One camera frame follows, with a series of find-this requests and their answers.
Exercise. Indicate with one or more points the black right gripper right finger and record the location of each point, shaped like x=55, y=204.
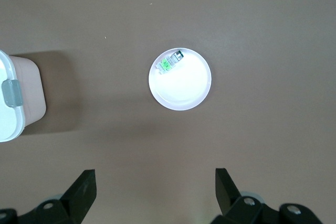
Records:
x=229, y=200

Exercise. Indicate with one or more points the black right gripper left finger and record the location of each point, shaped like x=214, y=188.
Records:
x=76, y=203

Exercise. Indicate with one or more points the pink box with white lid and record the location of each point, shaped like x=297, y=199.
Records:
x=29, y=90

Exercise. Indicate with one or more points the pink round plate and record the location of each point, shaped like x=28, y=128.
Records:
x=183, y=90

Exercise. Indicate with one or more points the brown table mat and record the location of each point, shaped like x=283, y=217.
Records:
x=236, y=24

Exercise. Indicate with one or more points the green push-button switch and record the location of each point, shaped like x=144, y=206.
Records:
x=168, y=64

